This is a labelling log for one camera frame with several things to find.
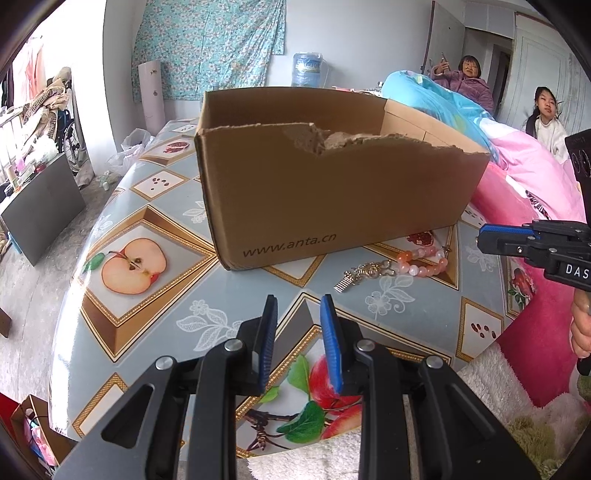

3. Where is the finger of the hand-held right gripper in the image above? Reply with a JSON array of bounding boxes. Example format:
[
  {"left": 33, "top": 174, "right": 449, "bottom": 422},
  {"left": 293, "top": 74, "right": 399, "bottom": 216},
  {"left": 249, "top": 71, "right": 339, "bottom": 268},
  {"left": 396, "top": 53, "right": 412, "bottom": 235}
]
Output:
[{"left": 476, "top": 224, "right": 541, "bottom": 259}]

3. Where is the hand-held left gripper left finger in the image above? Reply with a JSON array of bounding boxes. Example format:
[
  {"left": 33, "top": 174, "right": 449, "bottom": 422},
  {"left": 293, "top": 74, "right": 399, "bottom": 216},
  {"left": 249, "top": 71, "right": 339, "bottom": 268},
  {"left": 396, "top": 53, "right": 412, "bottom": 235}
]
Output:
[{"left": 54, "top": 295, "right": 280, "bottom": 480}]

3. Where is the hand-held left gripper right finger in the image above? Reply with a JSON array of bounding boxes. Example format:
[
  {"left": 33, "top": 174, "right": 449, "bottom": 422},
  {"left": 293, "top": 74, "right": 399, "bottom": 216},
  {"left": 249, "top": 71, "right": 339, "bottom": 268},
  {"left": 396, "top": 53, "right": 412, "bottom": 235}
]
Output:
[{"left": 320, "top": 294, "right": 541, "bottom": 480}]

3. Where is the gold chain with silver tag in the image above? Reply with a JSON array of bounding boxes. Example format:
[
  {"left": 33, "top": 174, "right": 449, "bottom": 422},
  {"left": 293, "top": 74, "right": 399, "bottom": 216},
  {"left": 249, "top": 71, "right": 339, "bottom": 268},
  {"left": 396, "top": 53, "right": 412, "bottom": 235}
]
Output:
[{"left": 333, "top": 261, "right": 400, "bottom": 294}]

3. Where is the pink orange bead bracelet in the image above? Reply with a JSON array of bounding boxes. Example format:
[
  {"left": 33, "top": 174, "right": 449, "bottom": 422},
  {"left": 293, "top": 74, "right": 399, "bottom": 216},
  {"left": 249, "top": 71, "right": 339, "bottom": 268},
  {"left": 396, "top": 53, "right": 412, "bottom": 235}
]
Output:
[{"left": 394, "top": 244, "right": 451, "bottom": 278}]

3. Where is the torn brown cardboard box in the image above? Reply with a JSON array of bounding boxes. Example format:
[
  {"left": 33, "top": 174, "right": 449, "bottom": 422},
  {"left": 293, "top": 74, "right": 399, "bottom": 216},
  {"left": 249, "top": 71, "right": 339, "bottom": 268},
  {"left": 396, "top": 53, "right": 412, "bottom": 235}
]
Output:
[{"left": 194, "top": 87, "right": 491, "bottom": 271}]

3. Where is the person's right hand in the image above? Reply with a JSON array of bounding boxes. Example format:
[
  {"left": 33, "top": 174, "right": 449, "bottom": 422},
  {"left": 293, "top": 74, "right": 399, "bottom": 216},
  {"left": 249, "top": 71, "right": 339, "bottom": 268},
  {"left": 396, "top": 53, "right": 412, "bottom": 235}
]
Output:
[{"left": 571, "top": 295, "right": 591, "bottom": 358}]

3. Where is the white fleece garment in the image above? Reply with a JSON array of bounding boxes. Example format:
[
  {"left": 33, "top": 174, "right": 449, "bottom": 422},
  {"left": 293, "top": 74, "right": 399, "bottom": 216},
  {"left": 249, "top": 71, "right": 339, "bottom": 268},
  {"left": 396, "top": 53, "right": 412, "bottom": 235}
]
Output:
[{"left": 235, "top": 342, "right": 591, "bottom": 480}]

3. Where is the blue and pink quilt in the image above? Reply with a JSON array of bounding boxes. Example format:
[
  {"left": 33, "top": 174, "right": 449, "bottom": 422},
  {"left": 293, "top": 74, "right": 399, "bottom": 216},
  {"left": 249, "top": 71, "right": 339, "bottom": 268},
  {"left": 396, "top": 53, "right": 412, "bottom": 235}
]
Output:
[{"left": 381, "top": 69, "right": 587, "bottom": 222}]

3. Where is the white door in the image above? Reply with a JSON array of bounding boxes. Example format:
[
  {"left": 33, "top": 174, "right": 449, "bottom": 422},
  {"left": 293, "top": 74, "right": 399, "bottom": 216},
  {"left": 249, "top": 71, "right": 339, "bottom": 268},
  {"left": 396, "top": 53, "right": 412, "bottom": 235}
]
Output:
[{"left": 512, "top": 11, "right": 591, "bottom": 139}]

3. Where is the white plastic bag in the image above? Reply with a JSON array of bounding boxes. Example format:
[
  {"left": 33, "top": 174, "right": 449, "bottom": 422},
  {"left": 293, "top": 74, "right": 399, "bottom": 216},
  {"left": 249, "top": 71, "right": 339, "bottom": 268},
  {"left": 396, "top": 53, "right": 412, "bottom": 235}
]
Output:
[{"left": 106, "top": 128, "right": 155, "bottom": 178}]

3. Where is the brown paper bag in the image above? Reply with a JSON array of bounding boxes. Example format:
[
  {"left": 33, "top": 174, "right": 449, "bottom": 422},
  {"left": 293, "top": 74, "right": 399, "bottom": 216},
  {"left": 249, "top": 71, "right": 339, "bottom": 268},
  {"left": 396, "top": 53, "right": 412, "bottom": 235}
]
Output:
[{"left": 10, "top": 394, "right": 77, "bottom": 467}]

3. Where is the grey cabinet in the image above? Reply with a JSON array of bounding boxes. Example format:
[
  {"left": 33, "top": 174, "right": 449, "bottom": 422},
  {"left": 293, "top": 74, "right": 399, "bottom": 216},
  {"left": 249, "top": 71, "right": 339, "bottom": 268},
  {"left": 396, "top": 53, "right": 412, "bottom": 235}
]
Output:
[{"left": 0, "top": 152, "right": 88, "bottom": 267}]

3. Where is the blue water jug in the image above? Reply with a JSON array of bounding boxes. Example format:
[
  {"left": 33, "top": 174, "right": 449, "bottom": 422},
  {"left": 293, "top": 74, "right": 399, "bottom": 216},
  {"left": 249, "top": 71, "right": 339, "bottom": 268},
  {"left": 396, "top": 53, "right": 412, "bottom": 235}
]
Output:
[{"left": 291, "top": 52, "right": 326, "bottom": 88}]

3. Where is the red gift bag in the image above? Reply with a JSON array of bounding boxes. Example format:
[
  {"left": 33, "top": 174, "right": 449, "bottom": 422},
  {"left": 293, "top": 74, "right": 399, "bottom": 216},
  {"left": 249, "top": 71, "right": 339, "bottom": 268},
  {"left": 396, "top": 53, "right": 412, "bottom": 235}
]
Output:
[{"left": 0, "top": 392, "right": 21, "bottom": 421}]

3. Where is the white paper roll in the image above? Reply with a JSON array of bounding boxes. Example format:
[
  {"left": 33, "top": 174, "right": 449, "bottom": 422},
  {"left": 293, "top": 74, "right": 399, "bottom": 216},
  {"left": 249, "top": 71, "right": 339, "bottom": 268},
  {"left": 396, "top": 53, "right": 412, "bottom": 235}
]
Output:
[{"left": 137, "top": 60, "right": 166, "bottom": 134}]

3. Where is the wheelchair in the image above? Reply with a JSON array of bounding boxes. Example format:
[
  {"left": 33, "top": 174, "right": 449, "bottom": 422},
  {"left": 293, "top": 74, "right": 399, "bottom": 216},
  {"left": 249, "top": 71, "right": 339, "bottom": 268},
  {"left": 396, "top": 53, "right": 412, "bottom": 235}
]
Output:
[{"left": 53, "top": 108, "right": 88, "bottom": 174}]

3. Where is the teal floral hanging cloth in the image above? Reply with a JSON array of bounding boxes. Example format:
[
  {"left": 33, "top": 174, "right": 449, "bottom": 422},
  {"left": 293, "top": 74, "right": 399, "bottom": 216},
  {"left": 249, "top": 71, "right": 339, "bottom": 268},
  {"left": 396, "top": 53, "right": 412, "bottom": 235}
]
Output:
[{"left": 130, "top": 0, "right": 287, "bottom": 103}]

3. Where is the pile of clothes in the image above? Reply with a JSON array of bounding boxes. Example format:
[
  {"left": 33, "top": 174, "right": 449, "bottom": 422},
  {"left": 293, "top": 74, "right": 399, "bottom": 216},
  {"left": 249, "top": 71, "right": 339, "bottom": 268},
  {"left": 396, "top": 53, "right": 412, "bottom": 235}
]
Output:
[{"left": 18, "top": 67, "right": 75, "bottom": 153}]

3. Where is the pink hanging garment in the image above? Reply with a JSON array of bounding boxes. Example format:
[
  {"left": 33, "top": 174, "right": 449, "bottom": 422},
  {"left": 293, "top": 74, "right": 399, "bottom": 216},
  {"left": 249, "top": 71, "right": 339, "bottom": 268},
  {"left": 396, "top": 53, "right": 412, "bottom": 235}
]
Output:
[{"left": 14, "top": 37, "right": 49, "bottom": 102}]

